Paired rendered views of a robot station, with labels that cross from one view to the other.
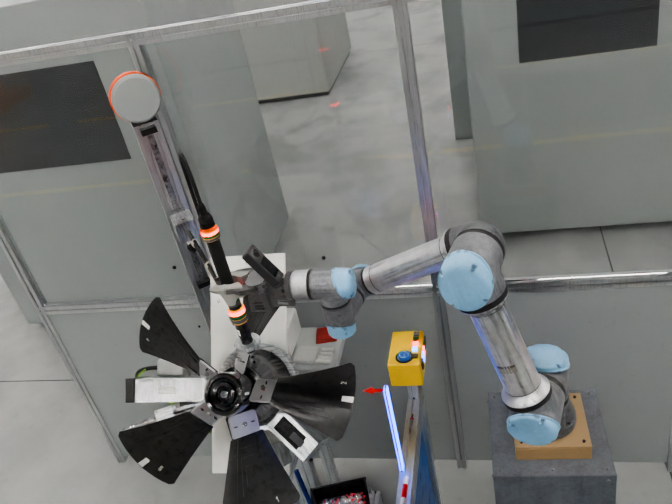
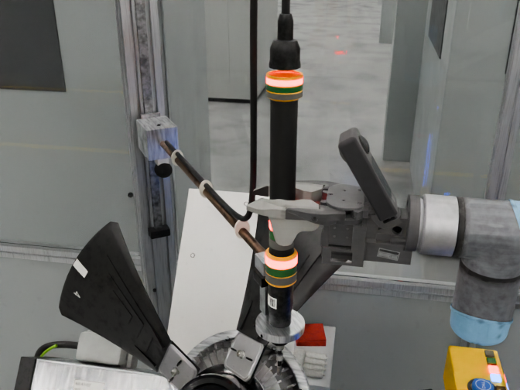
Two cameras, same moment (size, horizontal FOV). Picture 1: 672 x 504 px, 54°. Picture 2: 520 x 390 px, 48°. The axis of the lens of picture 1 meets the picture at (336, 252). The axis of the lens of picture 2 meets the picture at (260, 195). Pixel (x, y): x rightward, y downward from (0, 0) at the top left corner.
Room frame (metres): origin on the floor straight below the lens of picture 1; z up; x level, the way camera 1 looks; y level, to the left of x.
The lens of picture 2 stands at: (0.76, 0.39, 1.88)
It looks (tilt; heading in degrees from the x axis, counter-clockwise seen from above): 25 degrees down; 353
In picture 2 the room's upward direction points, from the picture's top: straight up
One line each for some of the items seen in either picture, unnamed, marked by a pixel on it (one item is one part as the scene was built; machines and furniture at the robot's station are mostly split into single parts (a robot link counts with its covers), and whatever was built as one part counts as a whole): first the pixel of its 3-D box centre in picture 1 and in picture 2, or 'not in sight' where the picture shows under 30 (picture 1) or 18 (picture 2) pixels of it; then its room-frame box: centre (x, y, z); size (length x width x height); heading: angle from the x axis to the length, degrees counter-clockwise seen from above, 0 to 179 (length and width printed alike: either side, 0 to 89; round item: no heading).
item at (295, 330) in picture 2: (242, 328); (277, 295); (1.43, 0.29, 1.41); 0.09 x 0.07 x 0.10; 18
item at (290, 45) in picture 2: (227, 282); (282, 199); (1.42, 0.28, 1.56); 0.04 x 0.04 x 0.46
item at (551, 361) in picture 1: (544, 374); not in sight; (1.22, -0.45, 1.21); 0.13 x 0.12 x 0.14; 150
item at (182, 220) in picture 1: (184, 225); (156, 137); (2.02, 0.48, 1.45); 0.10 x 0.07 x 0.08; 18
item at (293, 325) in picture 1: (274, 332); not in sight; (2.04, 0.30, 0.92); 0.17 x 0.16 x 0.11; 163
